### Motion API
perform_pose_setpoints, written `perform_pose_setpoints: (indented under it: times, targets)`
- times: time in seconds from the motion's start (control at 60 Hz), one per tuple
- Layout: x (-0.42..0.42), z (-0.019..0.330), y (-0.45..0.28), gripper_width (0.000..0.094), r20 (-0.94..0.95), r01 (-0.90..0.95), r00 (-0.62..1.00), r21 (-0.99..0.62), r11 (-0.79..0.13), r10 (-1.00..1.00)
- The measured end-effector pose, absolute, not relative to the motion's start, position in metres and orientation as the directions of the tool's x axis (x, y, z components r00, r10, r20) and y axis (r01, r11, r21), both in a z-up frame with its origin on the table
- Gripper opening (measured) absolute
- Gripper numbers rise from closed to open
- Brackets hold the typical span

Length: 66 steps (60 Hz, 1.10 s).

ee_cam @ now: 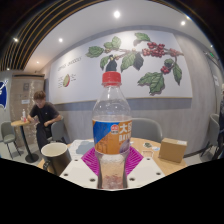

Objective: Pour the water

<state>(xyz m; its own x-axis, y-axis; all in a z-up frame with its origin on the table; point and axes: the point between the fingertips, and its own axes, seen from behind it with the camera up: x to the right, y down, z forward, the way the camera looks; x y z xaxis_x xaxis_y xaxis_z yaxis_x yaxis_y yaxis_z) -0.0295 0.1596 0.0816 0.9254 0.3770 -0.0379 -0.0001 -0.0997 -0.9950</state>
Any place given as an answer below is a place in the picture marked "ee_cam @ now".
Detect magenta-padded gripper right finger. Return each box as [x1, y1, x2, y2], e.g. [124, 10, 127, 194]
[125, 146, 166, 190]

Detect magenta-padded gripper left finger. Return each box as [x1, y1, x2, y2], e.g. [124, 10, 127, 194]
[59, 147, 102, 190]

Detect clear red-capped drink bottle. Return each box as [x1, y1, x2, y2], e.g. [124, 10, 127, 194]
[92, 70, 133, 190]

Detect small clear card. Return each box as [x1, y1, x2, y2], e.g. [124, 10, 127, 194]
[141, 149, 154, 158]

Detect black mug with white inside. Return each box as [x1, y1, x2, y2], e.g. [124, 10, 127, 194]
[40, 142, 73, 177]

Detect cardboard box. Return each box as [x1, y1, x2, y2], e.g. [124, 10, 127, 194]
[158, 137, 188, 164]

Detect grey chair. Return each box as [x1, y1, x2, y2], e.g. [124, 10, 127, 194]
[131, 117, 164, 144]
[0, 120, 23, 159]
[49, 118, 69, 144]
[199, 113, 223, 160]

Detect small round wooden table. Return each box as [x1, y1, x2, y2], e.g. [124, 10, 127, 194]
[10, 119, 40, 164]

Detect round ceiling lights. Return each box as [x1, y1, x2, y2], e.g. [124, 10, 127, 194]
[13, 9, 188, 44]

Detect coffee plant wall mural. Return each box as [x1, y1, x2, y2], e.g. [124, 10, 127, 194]
[48, 29, 194, 105]

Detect blue and white wall sign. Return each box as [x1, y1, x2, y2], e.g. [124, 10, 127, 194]
[0, 79, 9, 110]

